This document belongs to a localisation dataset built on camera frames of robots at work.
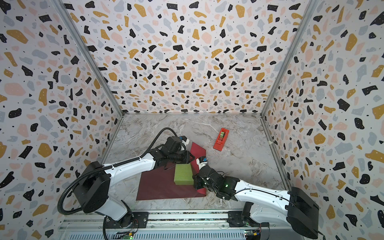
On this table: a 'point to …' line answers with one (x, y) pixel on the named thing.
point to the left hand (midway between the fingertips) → (195, 156)
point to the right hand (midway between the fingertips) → (189, 176)
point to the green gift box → (183, 175)
